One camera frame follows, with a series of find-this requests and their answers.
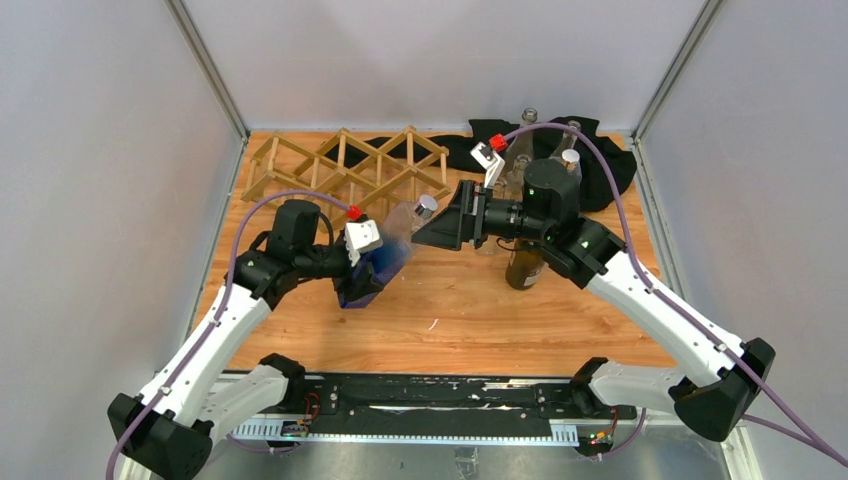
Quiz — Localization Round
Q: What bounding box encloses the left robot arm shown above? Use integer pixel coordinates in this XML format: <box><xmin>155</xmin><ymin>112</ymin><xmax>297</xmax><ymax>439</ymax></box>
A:
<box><xmin>105</xmin><ymin>190</ymin><xmax>383</xmax><ymax>479</ymax></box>

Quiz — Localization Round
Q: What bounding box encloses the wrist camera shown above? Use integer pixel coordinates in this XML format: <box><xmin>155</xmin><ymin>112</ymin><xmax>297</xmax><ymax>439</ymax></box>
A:
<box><xmin>470</xmin><ymin>142</ymin><xmax>506</xmax><ymax>189</ymax></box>
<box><xmin>343</xmin><ymin>220</ymin><xmax>383</xmax><ymax>267</ymax></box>

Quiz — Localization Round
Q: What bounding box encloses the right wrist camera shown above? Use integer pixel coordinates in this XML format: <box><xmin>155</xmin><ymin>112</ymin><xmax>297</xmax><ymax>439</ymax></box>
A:
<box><xmin>470</xmin><ymin>142</ymin><xmax>506</xmax><ymax>189</ymax></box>

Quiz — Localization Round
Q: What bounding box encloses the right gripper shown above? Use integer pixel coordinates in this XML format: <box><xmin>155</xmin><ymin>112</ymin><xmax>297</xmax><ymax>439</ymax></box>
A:
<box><xmin>411</xmin><ymin>181</ymin><xmax>551</xmax><ymax>253</ymax></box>

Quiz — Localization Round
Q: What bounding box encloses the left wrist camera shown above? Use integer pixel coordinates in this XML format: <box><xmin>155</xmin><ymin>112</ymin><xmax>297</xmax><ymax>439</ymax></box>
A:
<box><xmin>343</xmin><ymin>220</ymin><xmax>383</xmax><ymax>267</ymax></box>

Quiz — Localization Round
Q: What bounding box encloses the clear glass bottle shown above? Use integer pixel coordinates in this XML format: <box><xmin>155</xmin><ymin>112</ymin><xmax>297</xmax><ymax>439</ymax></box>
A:
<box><xmin>510</xmin><ymin>107</ymin><xmax>539</xmax><ymax>164</ymax></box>

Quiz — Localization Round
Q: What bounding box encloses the wooden wine rack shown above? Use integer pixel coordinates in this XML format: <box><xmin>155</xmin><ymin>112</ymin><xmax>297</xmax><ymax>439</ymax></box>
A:
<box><xmin>241</xmin><ymin>126</ymin><xmax>452</xmax><ymax>218</ymax></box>

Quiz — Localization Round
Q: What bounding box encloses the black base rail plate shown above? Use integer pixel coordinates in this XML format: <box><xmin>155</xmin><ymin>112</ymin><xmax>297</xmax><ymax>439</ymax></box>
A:
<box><xmin>263</xmin><ymin>372</ymin><xmax>638</xmax><ymax>446</ymax></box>

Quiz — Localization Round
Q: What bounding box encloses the blue labelled bottle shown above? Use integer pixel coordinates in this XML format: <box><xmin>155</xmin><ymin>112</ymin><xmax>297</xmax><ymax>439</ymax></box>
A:
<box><xmin>560</xmin><ymin>148</ymin><xmax>582</xmax><ymax>183</ymax></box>

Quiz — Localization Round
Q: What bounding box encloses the clear bottle dark label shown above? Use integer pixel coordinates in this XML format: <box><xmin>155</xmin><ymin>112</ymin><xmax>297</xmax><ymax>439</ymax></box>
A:
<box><xmin>551</xmin><ymin>120</ymin><xmax>582</xmax><ymax>160</ymax></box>

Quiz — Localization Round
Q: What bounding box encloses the black cloth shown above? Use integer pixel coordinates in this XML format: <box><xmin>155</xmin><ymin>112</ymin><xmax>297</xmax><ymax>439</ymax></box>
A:
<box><xmin>344</xmin><ymin>116</ymin><xmax>639</xmax><ymax>213</ymax></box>

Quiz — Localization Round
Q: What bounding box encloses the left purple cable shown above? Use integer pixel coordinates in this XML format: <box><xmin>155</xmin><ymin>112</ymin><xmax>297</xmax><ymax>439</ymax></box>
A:
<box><xmin>104</xmin><ymin>190</ymin><xmax>362</xmax><ymax>480</ymax></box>

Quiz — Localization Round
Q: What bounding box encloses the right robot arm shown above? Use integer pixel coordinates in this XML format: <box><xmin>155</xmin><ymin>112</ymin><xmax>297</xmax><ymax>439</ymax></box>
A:
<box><xmin>412</xmin><ymin>159</ymin><xmax>775</xmax><ymax>442</ymax></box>

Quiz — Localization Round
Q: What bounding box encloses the dark green wine bottle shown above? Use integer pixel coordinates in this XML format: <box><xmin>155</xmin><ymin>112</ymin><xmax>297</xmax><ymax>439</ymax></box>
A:
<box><xmin>505</xmin><ymin>239</ymin><xmax>546</xmax><ymax>290</ymax></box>

